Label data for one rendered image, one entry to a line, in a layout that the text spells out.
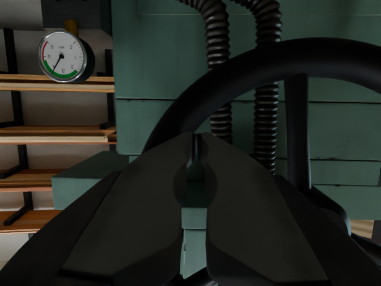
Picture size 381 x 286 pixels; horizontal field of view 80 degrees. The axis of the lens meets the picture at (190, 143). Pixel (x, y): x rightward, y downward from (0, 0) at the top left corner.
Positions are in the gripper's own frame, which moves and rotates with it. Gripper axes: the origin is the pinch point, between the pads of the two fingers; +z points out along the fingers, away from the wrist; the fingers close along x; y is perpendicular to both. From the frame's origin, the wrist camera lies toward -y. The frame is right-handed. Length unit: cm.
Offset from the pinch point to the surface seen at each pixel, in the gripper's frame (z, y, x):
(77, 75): 17.9, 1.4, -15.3
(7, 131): 170, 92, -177
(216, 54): 12.4, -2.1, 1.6
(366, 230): 16.9, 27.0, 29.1
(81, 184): 18.1, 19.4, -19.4
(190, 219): 9.1, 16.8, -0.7
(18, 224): 145, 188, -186
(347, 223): 1.4, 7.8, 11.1
